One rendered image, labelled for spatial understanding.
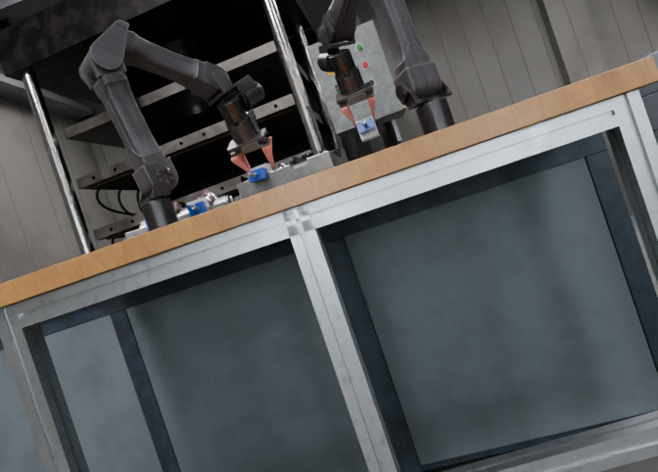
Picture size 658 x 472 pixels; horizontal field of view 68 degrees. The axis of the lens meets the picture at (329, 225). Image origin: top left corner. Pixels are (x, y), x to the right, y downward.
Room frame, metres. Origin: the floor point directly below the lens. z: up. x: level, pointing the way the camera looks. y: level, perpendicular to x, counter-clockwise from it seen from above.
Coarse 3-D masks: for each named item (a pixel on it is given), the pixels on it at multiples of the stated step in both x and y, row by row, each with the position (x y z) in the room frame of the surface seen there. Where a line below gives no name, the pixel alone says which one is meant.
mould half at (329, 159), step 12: (324, 156) 1.23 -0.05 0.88; (336, 156) 1.34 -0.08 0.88; (288, 168) 1.25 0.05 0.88; (300, 168) 1.24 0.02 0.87; (312, 168) 1.24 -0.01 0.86; (324, 168) 1.23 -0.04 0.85; (264, 180) 1.26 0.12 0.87; (276, 180) 1.25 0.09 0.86; (288, 180) 1.25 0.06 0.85; (240, 192) 1.27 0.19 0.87; (252, 192) 1.27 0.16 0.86
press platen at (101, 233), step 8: (304, 152) 2.06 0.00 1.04; (288, 160) 2.08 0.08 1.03; (272, 168) 2.09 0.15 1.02; (240, 176) 2.12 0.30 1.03; (248, 176) 2.11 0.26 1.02; (216, 184) 2.14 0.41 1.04; (224, 184) 2.13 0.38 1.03; (232, 184) 2.13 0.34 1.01; (200, 192) 2.15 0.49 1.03; (216, 192) 2.14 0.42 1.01; (224, 192) 2.13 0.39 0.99; (176, 200) 2.18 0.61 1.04; (184, 200) 2.17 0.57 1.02; (192, 200) 2.16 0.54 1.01; (136, 216) 2.21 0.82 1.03; (112, 224) 2.24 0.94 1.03; (120, 224) 2.23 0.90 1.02; (128, 224) 2.22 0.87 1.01; (136, 224) 2.22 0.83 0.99; (96, 232) 2.25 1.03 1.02; (104, 232) 2.25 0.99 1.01; (112, 232) 2.24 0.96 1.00
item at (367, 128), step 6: (360, 120) 1.33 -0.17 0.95; (366, 120) 1.29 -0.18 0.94; (372, 120) 1.29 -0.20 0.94; (360, 126) 1.29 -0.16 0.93; (366, 126) 1.29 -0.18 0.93; (372, 126) 1.29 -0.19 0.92; (360, 132) 1.29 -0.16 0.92; (366, 132) 1.32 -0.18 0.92; (372, 132) 1.33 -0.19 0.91; (378, 132) 1.33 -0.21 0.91; (366, 138) 1.33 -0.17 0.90; (372, 138) 1.36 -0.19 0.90
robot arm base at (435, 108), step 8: (424, 104) 0.95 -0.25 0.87; (432, 104) 0.93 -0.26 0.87; (440, 104) 0.94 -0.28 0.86; (424, 112) 0.94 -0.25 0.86; (432, 112) 0.94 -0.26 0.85; (440, 112) 0.93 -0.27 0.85; (448, 112) 0.94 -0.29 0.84; (424, 120) 0.95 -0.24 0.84; (432, 120) 0.94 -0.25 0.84; (440, 120) 0.93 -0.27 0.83; (448, 120) 0.94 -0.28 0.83; (424, 128) 0.96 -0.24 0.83; (432, 128) 0.94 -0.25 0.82; (440, 128) 0.94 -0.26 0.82
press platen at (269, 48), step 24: (264, 48) 2.10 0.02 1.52; (240, 72) 2.20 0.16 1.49; (264, 72) 2.30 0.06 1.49; (144, 96) 2.21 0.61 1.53; (168, 96) 2.19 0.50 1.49; (192, 96) 2.29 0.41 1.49; (264, 96) 2.66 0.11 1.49; (96, 120) 2.25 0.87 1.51; (168, 120) 2.52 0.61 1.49; (216, 120) 2.81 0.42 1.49; (120, 144) 2.65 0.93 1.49
